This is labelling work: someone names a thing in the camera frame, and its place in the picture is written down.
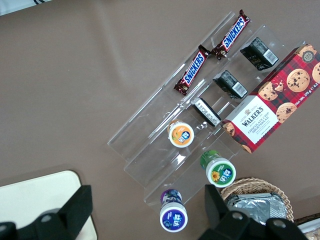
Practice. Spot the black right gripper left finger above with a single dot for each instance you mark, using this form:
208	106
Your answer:
72	212

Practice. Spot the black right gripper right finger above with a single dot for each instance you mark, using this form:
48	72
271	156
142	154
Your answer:
220	225

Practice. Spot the cream plastic serving tray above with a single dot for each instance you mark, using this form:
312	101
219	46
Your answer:
37	190

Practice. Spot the aluminium foil tray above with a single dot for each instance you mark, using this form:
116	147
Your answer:
257	206

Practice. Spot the light oval wicker basket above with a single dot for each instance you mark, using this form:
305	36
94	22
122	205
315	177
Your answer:
250	183

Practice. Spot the purple-label gum jar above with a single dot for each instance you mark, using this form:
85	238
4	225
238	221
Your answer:
173	217

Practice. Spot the green-label gum jar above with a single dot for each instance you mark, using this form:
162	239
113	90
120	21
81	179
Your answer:
221	173

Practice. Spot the white plastic bin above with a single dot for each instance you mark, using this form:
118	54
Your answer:
311	226

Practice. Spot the orange-label gum jar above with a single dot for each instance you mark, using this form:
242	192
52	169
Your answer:
181	135

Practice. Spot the clear acrylic stepped display stand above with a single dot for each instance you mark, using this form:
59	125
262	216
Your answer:
155	140

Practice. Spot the small black carton box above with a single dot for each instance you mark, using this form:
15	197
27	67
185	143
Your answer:
230	84
260	53
206	112

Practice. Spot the red Walkers shortbread cookie box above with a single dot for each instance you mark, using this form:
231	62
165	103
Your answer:
275	100

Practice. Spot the Snickers chocolate bar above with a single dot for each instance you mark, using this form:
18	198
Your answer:
192	71
232	35

